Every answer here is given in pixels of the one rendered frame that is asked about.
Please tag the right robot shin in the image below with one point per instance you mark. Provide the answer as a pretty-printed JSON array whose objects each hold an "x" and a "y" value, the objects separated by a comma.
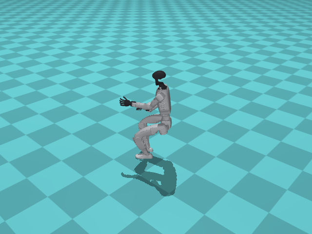
[{"x": 146, "y": 139}]

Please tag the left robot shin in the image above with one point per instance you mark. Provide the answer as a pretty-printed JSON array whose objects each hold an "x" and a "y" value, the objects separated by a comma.
[{"x": 140, "y": 143}]

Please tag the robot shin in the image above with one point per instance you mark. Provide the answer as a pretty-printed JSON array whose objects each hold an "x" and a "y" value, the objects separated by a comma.
[
  {"x": 146, "y": 139},
  {"x": 140, "y": 143}
]

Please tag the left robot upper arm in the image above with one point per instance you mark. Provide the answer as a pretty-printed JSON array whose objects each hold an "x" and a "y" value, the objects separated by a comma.
[{"x": 159, "y": 98}]

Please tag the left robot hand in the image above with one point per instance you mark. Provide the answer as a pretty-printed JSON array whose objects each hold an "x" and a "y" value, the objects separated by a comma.
[{"x": 126, "y": 102}]

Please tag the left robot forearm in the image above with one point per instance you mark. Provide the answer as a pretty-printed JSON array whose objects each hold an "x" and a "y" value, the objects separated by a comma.
[{"x": 143, "y": 106}]

